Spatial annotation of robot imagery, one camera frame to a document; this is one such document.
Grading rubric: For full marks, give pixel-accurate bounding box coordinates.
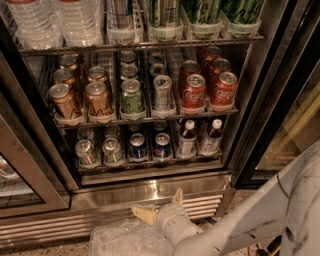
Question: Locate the dark bottle white cap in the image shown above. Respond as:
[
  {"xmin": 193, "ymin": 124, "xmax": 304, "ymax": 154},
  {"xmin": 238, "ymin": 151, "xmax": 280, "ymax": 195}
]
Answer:
[
  {"xmin": 178, "ymin": 120, "xmax": 197, "ymax": 157},
  {"xmin": 199, "ymin": 119, "xmax": 223, "ymax": 155}
]

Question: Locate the red coca-cola can back left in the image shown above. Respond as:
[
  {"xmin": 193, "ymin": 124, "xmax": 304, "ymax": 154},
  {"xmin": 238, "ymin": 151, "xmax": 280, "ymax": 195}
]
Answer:
[{"xmin": 178, "ymin": 60, "xmax": 201, "ymax": 95}]

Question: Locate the clear water bottle left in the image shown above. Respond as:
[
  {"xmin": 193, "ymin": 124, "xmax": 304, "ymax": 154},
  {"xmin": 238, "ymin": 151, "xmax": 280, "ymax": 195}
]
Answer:
[{"xmin": 5, "ymin": 0, "xmax": 63, "ymax": 50}]

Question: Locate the blue pepsi can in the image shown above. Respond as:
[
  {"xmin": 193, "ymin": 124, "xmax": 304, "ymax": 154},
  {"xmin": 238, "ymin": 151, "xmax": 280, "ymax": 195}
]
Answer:
[
  {"xmin": 154, "ymin": 133, "xmax": 170, "ymax": 158},
  {"xmin": 129, "ymin": 133, "xmax": 147, "ymax": 161}
]

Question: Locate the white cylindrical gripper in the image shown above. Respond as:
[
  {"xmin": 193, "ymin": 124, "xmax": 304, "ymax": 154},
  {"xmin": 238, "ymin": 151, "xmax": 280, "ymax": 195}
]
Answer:
[{"xmin": 131, "ymin": 188, "xmax": 203, "ymax": 247}]

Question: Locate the green can middle shelf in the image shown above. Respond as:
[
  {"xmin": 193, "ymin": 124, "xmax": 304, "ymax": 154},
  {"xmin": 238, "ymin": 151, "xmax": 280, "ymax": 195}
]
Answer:
[{"xmin": 121, "ymin": 79, "xmax": 144, "ymax": 114}]

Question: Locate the clear plastic bin on floor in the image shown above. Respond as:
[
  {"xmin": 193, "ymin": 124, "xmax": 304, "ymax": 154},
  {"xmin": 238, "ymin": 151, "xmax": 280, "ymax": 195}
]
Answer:
[{"xmin": 88, "ymin": 218, "xmax": 173, "ymax": 256}]

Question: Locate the dark bottle white cap right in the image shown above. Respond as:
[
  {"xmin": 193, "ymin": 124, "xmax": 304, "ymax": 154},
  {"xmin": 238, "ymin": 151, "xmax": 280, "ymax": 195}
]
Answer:
[{"xmin": 199, "ymin": 119, "xmax": 223, "ymax": 155}]

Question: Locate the red coca-cola can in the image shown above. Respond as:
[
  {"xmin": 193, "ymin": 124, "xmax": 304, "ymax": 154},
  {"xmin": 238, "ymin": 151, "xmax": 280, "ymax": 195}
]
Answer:
[
  {"xmin": 178, "ymin": 60, "xmax": 201, "ymax": 95},
  {"xmin": 182, "ymin": 74, "xmax": 206, "ymax": 109},
  {"xmin": 210, "ymin": 71, "xmax": 238, "ymax": 106},
  {"xmin": 208, "ymin": 58, "xmax": 231, "ymax": 83}
]

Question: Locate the dark bottle white cap left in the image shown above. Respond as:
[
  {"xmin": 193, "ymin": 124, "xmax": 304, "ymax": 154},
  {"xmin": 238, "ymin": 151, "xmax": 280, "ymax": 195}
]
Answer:
[{"xmin": 178, "ymin": 120, "xmax": 197, "ymax": 157}]

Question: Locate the silver can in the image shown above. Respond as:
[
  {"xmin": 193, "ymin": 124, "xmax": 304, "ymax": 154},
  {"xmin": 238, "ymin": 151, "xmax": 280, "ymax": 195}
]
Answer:
[
  {"xmin": 75, "ymin": 140, "xmax": 98, "ymax": 165},
  {"xmin": 102, "ymin": 137, "xmax": 122, "ymax": 164}
]

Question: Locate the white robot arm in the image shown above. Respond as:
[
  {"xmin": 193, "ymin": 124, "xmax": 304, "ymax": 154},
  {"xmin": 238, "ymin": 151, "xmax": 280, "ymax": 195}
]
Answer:
[{"xmin": 131, "ymin": 141, "xmax": 320, "ymax": 256}]

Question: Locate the gold can front far left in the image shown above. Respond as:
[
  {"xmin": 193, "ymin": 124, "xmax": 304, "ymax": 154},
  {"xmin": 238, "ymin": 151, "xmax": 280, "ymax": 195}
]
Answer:
[{"xmin": 49, "ymin": 83, "xmax": 82, "ymax": 119}]

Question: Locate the stainless fridge base grille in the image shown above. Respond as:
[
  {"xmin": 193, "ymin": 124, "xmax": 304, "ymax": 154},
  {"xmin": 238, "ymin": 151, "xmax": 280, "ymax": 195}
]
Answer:
[{"xmin": 0, "ymin": 174, "xmax": 235, "ymax": 250}]

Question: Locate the gold can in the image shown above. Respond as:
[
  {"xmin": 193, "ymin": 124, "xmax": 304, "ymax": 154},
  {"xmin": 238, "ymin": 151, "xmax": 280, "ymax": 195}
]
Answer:
[
  {"xmin": 86, "ymin": 81, "xmax": 113, "ymax": 117},
  {"xmin": 49, "ymin": 83, "xmax": 82, "ymax": 119}
]

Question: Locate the clear water bottle right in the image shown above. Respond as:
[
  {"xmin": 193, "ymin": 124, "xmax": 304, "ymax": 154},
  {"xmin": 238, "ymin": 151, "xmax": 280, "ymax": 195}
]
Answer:
[{"xmin": 58, "ymin": 0, "xmax": 103, "ymax": 47}]

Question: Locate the red coca-cola can back right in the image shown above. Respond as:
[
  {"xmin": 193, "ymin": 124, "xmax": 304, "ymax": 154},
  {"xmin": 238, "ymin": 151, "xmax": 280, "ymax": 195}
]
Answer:
[{"xmin": 208, "ymin": 58, "xmax": 231, "ymax": 83}]

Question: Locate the red coca-cola can front right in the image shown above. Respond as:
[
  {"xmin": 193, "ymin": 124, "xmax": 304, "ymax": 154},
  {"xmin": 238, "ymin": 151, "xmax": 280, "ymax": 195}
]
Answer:
[{"xmin": 210, "ymin": 71, "xmax": 238, "ymax": 106}]

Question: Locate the glass fridge door left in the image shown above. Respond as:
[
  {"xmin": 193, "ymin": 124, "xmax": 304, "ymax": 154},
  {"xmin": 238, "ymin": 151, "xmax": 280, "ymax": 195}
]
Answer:
[{"xmin": 0, "ymin": 94, "xmax": 70, "ymax": 218}]

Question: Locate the silver can bottom far left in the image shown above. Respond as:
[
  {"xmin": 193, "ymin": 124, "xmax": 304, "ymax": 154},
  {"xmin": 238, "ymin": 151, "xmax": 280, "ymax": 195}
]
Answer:
[{"xmin": 75, "ymin": 140, "xmax": 98, "ymax": 165}]

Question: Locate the red coca-cola can front left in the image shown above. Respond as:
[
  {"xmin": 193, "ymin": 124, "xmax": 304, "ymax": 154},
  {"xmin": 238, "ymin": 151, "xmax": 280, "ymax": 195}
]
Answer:
[{"xmin": 182, "ymin": 74, "xmax": 206, "ymax": 109}]

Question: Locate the silver slim can middle shelf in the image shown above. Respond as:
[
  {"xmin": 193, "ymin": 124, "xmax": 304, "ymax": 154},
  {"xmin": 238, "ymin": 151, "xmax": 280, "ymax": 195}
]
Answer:
[{"xmin": 153, "ymin": 75, "xmax": 172, "ymax": 111}]

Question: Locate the clear water bottle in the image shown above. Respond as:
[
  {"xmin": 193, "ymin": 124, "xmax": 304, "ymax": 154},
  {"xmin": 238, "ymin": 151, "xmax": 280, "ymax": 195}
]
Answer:
[
  {"xmin": 5, "ymin": 0, "xmax": 63, "ymax": 50},
  {"xmin": 58, "ymin": 0, "xmax": 103, "ymax": 47}
]

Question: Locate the open glass fridge door right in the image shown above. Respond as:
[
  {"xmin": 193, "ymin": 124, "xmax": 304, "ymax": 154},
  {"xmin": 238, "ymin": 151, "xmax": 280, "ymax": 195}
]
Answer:
[{"xmin": 230, "ymin": 0, "xmax": 320, "ymax": 189}]

